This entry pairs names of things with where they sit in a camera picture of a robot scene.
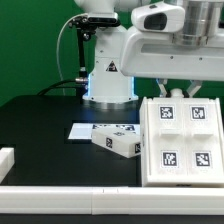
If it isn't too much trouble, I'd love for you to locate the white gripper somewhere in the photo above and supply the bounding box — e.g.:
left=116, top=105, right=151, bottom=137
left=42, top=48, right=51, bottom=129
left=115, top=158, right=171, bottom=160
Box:
left=120, top=27, right=224, bottom=98

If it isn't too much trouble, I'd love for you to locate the white cabinet door with knob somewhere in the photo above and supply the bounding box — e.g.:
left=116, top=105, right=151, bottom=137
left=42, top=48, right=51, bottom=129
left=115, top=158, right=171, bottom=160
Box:
left=184, top=98, right=224, bottom=179

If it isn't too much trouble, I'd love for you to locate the white cabinet body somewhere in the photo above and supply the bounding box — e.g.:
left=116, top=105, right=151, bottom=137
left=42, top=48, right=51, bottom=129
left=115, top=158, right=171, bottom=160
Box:
left=140, top=89, right=224, bottom=187

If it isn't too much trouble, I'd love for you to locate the white cabinet box with tags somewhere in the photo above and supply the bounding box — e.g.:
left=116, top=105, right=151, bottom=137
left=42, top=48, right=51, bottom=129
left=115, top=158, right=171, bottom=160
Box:
left=92, top=127, right=141, bottom=158

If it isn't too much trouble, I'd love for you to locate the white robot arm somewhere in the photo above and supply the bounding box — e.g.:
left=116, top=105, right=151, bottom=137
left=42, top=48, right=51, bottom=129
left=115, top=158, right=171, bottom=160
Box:
left=74, top=0, right=224, bottom=108

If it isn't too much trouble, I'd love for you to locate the white tag sheet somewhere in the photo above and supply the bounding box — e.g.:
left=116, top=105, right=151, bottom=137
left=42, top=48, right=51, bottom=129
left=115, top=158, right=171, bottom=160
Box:
left=68, top=123, right=140, bottom=140

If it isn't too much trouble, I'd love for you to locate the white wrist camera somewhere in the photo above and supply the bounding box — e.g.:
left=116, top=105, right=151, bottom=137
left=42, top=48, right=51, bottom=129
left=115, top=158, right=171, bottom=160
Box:
left=131, top=2, right=185, bottom=33

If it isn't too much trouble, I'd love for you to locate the black cable bundle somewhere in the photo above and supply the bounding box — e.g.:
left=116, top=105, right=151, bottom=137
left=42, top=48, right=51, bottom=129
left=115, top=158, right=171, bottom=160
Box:
left=37, top=78, right=90, bottom=97

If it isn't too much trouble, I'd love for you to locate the grey cable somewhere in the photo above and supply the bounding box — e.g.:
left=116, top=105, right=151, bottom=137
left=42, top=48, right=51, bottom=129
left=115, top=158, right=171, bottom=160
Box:
left=55, top=13, right=88, bottom=96

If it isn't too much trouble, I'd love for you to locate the white front wall rail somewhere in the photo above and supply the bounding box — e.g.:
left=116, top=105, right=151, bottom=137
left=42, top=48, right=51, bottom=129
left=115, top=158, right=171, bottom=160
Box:
left=0, top=186, right=224, bottom=215

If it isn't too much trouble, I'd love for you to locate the white left wall block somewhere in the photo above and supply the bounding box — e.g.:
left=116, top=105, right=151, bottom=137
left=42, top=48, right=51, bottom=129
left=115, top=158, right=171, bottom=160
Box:
left=0, top=147, right=15, bottom=183

